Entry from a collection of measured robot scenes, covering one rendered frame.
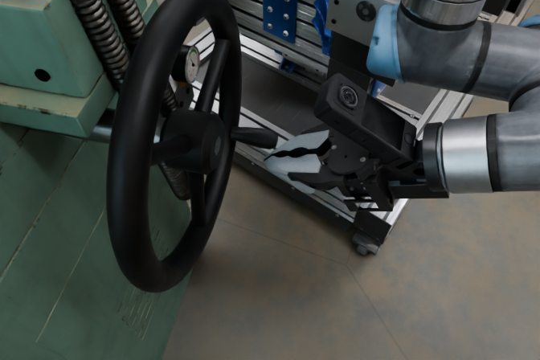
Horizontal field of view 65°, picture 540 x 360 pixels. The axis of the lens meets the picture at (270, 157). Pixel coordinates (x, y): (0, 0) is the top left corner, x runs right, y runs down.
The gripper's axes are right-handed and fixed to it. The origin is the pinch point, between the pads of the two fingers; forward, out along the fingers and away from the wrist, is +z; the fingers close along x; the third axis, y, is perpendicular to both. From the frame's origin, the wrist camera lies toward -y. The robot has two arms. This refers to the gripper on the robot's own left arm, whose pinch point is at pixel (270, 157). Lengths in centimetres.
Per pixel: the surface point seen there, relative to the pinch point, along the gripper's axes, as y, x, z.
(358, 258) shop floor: 72, 20, 17
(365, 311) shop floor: 74, 6, 14
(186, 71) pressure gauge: -4.9, 15.2, 18.2
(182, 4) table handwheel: -23.7, -4.3, -7.1
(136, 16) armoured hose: -22.5, -0.7, 1.8
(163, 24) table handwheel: -24.1, -7.2, -7.1
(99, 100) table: -19.6, -7.8, 4.9
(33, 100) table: -22.9, -10.4, 8.2
